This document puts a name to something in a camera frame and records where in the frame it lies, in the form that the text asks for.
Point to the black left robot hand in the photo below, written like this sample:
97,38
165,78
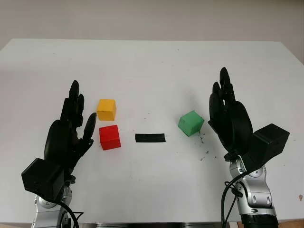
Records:
59,140

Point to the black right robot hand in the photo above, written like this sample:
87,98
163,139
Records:
235,123

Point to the green wooden cube block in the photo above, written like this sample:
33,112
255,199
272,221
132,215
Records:
191,123

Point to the red wooden cube block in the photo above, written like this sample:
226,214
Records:
109,137

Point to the yellow wooden cube block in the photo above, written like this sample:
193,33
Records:
107,109

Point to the black tape strip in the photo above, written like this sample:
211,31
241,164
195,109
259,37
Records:
150,138

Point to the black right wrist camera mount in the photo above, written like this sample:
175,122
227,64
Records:
270,140

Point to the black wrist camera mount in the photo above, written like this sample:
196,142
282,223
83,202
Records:
270,140
42,177

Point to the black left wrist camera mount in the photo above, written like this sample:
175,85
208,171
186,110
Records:
42,177

